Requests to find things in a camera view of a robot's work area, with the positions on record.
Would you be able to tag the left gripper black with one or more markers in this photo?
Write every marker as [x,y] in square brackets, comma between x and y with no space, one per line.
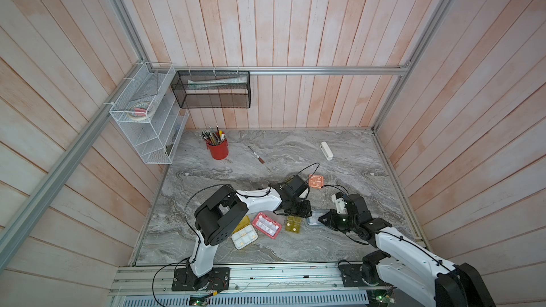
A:
[305,211]

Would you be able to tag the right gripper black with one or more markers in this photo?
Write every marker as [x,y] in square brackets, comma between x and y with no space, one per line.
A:
[330,222]

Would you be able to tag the blue pillbox clear lid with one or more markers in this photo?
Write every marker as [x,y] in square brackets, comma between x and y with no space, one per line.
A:
[313,220]

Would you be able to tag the orange small pillbox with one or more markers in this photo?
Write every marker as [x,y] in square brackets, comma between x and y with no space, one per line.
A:
[316,181]

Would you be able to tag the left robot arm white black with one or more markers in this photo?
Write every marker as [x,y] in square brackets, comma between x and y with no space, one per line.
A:
[217,218]

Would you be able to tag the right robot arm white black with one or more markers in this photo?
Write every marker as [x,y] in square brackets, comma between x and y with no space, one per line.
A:
[401,262]

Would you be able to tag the small yellow transparent pillbox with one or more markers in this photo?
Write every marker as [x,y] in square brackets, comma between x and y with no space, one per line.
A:
[293,224]

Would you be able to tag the pink pillbox clear lid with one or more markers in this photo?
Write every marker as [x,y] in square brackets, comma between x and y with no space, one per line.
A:
[266,225]

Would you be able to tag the yellow lid white pillbox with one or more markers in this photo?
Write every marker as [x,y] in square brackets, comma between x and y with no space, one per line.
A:
[244,234]

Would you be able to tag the white rectangular case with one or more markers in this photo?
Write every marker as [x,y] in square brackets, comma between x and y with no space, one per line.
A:
[326,151]

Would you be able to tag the red pen cup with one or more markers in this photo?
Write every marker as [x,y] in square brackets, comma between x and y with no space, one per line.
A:
[219,151]

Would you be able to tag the tape roll on shelf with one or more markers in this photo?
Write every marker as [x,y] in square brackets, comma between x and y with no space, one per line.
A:
[141,111]

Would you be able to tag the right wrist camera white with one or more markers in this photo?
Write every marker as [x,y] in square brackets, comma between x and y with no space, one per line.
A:
[339,202]

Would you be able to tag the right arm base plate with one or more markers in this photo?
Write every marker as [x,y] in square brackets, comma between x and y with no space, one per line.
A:
[352,277]

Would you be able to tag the brown handled screwdriver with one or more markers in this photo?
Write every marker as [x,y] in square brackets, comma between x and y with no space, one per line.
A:
[256,155]

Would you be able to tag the aluminium front rail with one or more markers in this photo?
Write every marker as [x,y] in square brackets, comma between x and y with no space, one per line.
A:
[243,279]

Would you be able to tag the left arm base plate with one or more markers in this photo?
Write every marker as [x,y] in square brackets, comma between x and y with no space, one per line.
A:
[213,279]

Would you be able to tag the black mesh wall basket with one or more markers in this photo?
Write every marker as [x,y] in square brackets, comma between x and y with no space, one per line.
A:
[212,89]

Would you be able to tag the white wire shelf rack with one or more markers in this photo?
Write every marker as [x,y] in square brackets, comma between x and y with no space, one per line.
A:
[155,140]

